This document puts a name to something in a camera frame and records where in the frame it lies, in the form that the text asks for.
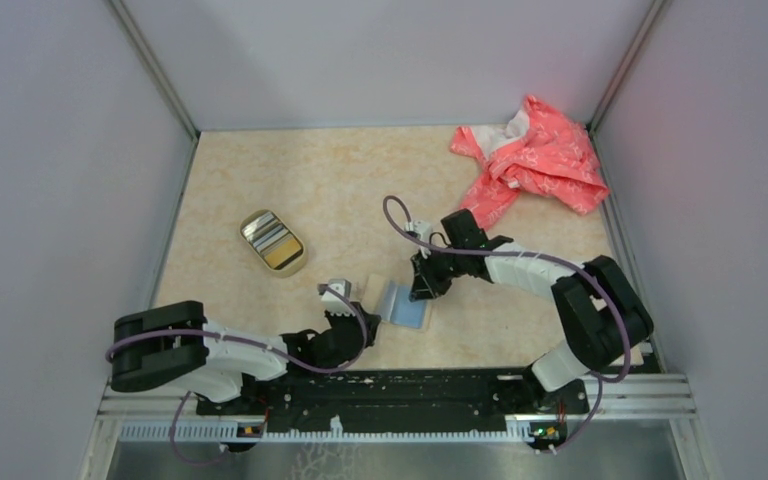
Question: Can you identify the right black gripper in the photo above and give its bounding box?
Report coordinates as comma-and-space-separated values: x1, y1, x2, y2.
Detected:
409, 244, 466, 302

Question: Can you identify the beige card holder wallet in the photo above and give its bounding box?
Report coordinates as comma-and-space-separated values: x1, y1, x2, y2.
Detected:
360, 274, 432, 332

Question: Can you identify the beige tray of cards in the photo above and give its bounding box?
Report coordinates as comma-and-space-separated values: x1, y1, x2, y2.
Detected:
239, 209, 308, 278

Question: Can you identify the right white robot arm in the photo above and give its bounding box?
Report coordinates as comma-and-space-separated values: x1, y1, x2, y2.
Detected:
404, 209, 654, 412

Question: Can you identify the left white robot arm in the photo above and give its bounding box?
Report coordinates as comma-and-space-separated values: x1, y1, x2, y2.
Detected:
106, 300, 381, 414

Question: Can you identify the pink crumpled cloth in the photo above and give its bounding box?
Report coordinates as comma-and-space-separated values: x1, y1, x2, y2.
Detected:
449, 95, 610, 229

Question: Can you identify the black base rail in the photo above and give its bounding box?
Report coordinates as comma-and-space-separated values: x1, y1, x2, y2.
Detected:
196, 367, 590, 434

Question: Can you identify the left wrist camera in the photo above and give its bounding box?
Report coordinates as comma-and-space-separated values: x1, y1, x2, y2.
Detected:
317, 278, 352, 310

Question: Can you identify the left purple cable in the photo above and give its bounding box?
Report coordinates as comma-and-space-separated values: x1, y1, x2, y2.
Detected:
105, 286, 369, 468

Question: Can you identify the purple cable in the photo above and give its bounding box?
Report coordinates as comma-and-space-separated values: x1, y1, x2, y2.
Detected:
381, 194, 634, 454
105, 286, 369, 468

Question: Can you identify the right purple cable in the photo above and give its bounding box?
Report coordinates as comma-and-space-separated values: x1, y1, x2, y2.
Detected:
381, 194, 634, 454

